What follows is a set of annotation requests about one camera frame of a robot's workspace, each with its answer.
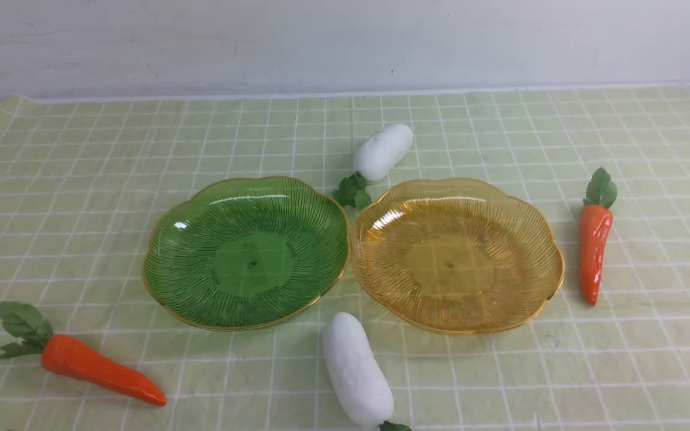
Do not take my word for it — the white toy radish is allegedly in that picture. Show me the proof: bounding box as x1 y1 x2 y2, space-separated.
333 125 414 210
323 312 411 430

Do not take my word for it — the orange toy carrot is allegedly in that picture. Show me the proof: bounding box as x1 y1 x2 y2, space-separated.
0 301 168 406
578 167 617 306

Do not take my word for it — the green glass plate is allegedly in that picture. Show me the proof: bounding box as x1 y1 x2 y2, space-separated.
141 175 350 331

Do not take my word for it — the amber glass plate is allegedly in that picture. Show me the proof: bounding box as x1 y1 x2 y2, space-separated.
349 178 566 335

